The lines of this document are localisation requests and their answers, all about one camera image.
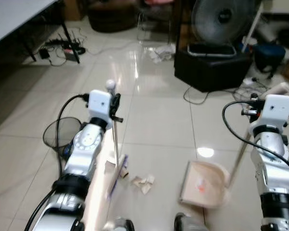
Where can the clear plastic chair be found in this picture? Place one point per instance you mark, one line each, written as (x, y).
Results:
(154, 29)

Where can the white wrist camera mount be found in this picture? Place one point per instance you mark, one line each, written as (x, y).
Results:
(277, 110)
(99, 103)

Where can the broom with white knob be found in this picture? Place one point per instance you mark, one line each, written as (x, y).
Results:
(115, 144)

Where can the grey standing fan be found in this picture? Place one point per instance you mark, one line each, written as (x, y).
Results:
(221, 19)

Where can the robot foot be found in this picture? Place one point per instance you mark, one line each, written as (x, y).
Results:
(189, 224)
(119, 225)

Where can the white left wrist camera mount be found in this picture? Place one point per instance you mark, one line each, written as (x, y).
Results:
(99, 103)

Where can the black power adapter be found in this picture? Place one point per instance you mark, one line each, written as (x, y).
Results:
(44, 54)

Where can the crumpled white paper pile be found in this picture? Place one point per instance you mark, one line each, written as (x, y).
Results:
(161, 54)

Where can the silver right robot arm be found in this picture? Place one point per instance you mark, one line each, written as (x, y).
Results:
(274, 168)

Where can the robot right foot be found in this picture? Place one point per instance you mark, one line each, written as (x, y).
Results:
(189, 224)

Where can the dark blue round stool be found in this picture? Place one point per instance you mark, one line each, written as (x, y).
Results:
(269, 57)

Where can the white pole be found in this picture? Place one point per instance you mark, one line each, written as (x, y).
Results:
(252, 29)

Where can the dark round ottoman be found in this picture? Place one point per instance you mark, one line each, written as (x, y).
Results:
(111, 19)

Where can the black router with antennas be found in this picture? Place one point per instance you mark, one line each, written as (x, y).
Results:
(70, 47)

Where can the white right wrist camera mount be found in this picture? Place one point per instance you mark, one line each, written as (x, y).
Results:
(277, 110)

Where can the white table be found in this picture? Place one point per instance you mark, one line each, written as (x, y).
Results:
(12, 17)

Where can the large crumpled beige paper scrap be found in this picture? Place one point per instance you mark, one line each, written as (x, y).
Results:
(143, 184)

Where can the black round mesh basket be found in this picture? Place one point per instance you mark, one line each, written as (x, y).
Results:
(55, 134)

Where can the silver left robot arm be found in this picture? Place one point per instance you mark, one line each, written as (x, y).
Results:
(79, 151)

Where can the black storage box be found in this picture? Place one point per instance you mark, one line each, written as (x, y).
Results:
(212, 70)

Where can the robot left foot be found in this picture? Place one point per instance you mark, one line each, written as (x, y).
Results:
(119, 225)

